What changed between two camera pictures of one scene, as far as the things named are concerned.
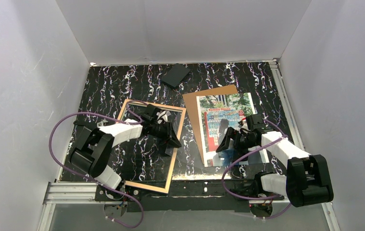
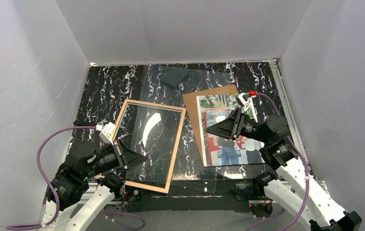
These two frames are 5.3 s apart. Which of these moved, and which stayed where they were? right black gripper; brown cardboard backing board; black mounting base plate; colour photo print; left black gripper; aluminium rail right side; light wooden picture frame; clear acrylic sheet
Moved: right black gripper; left black gripper; clear acrylic sheet
Stayed: colour photo print; black mounting base plate; light wooden picture frame; aluminium rail right side; brown cardboard backing board
